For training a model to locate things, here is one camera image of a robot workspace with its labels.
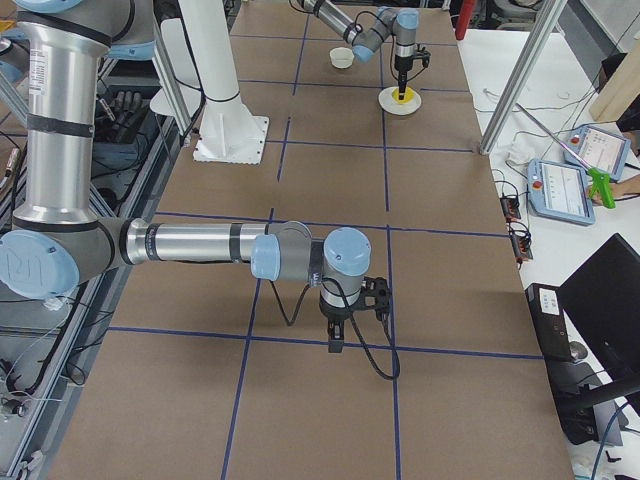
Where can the upper orange adapter board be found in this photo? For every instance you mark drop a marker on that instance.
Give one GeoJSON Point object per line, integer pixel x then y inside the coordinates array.
{"type": "Point", "coordinates": [510, 208]}

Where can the orange adapter board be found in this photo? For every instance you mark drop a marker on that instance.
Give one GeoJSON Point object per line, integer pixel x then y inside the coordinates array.
{"type": "Point", "coordinates": [510, 208]}
{"type": "Point", "coordinates": [521, 244]}

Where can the green handled reacher grabber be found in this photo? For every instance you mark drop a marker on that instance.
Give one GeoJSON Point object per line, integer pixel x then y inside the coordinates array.
{"type": "Point", "coordinates": [600, 179]}

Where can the aluminium frame post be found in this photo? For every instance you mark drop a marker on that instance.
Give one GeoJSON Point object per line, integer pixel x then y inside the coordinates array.
{"type": "Point", "coordinates": [536, 40]}

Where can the blue teach pendant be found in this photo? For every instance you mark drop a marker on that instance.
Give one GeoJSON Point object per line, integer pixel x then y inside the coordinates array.
{"type": "Point", "coordinates": [600, 148]}
{"type": "Point", "coordinates": [558, 191]}

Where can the yellow lemon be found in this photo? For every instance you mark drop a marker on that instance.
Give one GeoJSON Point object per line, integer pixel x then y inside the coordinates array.
{"type": "Point", "coordinates": [409, 96]}

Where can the black computer box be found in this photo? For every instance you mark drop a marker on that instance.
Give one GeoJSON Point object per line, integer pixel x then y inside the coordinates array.
{"type": "Point", "coordinates": [583, 404]}

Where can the red fire extinguisher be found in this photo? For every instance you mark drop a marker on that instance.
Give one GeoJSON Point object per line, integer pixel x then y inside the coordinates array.
{"type": "Point", "coordinates": [464, 17]}

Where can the lower orange adapter board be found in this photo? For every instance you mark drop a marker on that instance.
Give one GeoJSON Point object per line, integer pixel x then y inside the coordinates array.
{"type": "Point", "coordinates": [521, 244]}

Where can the black monitor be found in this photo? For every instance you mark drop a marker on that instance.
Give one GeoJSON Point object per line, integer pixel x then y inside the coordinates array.
{"type": "Point", "coordinates": [601, 299]}

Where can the white bowl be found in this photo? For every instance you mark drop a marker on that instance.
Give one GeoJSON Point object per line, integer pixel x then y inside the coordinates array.
{"type": "Point", "coordinates": [341, 57]}

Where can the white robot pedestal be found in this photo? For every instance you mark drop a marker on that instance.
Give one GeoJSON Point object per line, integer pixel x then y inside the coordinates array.
{"type": "Point", "coordinates": [200, 54]}

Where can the near blue teach pendant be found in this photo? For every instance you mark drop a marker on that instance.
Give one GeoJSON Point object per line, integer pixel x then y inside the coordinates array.
{"type": "Point", "coordinates": [558, 191]}

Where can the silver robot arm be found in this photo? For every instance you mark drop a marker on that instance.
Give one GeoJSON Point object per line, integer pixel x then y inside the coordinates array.
{"type": "Point", "coordinates": [399, 24]}
{"type": "Point", "coordinates": [56, 242]}

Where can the far blue teach pendant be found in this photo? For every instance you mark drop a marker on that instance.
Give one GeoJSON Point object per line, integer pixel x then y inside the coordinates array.
{"type": "Point", "coordinates": [600, 148]}

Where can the white plate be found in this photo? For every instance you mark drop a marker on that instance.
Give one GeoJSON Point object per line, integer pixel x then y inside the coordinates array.
{"type": "Point", "coordinates": [390, 101]}

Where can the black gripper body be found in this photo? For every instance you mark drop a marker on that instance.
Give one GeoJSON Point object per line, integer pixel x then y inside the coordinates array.
{"type": "Point", "coordinates": [335, 316]}
{"type": "Point", "coordinates": [401, 64]}

